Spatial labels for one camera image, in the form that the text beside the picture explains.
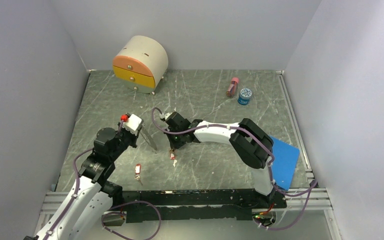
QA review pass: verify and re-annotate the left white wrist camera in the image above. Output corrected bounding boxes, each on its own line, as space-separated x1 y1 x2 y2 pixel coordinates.
119 114 144 136

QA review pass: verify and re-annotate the blue round tin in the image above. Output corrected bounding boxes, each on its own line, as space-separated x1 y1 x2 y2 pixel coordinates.
237 88 252 106

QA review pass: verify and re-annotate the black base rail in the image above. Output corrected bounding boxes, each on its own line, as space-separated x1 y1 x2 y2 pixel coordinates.
109 188 287 223

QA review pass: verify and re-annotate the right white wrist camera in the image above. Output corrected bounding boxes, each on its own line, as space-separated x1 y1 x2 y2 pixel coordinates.
159 112 172 122

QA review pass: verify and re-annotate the aluminium frame rail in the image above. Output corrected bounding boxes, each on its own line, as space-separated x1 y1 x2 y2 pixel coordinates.
40 188 334 216

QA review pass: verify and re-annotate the blue foam sheet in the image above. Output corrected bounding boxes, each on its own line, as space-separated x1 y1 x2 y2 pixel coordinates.
271 136 300 191

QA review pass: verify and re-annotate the pink capped brown vial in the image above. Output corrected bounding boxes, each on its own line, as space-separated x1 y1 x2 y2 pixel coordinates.
226 77 239 98

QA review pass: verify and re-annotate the key with red label fob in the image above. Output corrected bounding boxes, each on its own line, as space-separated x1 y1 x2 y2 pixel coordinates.
134 163 142 182

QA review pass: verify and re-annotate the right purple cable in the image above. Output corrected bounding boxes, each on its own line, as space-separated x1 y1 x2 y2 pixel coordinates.
151 107 318 232

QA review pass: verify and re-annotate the key with red tag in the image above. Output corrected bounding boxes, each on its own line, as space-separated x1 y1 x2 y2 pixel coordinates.
169 149 176 161

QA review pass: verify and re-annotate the round beige drawer box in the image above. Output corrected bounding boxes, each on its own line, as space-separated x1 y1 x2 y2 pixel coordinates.
112 35 169 95

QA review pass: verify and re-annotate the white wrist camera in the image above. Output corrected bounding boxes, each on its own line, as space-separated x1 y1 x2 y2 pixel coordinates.
119 114 144 136
159 112 172 122

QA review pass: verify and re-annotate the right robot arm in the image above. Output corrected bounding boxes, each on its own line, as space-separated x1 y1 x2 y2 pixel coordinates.
160 112 275 208

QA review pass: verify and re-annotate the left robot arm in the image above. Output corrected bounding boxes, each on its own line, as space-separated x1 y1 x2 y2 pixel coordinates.
24 127 141 240

